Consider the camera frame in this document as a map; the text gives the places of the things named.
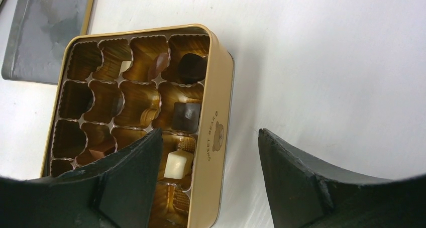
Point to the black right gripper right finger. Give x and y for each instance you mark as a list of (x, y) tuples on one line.
[(305, 191)]

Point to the silver box lid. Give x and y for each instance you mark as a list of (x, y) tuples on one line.
[(39, 35)]

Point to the white cube boxed chocolate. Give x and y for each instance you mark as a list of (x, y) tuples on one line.
[(178, 164)]

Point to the gold chocolate box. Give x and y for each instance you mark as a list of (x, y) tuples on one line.
[(116, 88)]

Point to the dark square boxed chocolate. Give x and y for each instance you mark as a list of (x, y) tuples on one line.
[(186, 117)]

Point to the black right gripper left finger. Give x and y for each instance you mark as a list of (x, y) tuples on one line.
[(100, 193)]

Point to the dark round boxed chocolate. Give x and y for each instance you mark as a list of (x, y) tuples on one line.
[(192, 68)]

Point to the milk boxed chocolate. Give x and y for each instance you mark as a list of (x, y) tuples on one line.
[(103, 149)]

